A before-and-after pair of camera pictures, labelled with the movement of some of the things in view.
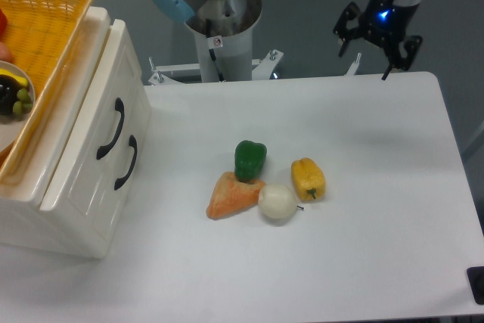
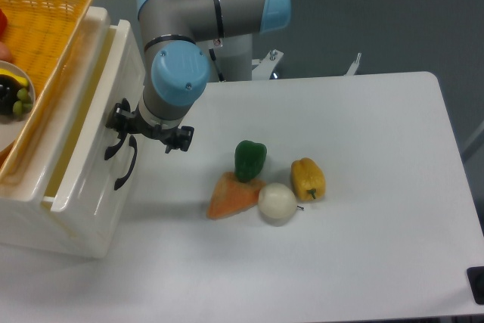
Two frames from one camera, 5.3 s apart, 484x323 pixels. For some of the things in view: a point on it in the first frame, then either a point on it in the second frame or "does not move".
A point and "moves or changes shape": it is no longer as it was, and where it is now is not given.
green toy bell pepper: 249,159 does not move
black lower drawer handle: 132,143 does not move
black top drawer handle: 120,107 → 110,150
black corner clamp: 476,279 does not move
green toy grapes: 24,103 does not move
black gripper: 384,22 → 122,119
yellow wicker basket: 45,19 does not move
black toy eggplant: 9,88 does not move
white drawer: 95,171 moves or changes shape
